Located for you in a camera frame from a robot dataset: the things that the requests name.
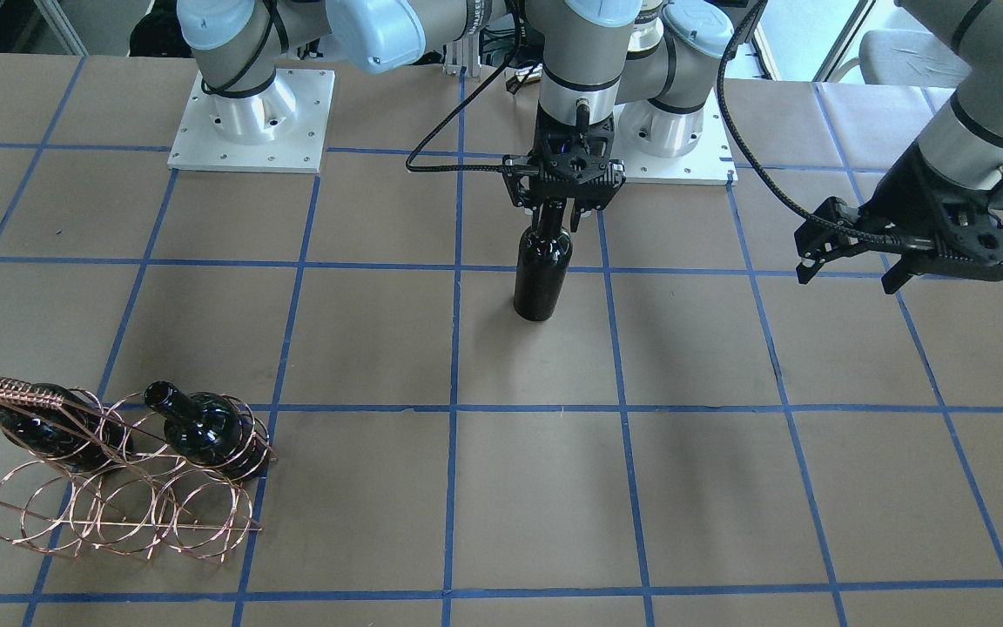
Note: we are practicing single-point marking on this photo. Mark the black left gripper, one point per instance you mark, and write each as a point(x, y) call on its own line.
point(909, 202)

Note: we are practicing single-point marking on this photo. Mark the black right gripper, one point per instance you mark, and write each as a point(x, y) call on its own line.
point(516, 180)

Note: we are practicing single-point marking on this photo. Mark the dark glass wine bottle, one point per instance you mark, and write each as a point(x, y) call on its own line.
point(543, 261)

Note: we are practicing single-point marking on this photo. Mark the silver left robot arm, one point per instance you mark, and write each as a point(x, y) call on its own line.
point(957, 45)

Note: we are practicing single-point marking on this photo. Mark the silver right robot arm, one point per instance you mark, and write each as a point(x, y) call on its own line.
point(237, 44)

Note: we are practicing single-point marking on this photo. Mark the dark bottle in basket front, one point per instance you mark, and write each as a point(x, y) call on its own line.
point(210, 431)

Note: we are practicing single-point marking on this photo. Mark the dark bottle in basket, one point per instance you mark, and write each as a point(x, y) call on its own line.
point(59, 427)
point(210, 431)

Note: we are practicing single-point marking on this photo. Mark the dark bottle in basket rear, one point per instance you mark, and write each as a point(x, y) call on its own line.
point(59, 427)

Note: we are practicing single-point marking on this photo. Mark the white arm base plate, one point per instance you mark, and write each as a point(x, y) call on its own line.
point(281, 130)
point(659, 147)

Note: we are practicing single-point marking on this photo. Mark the copper wire wine basket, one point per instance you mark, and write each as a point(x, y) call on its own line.
point(143, 503)

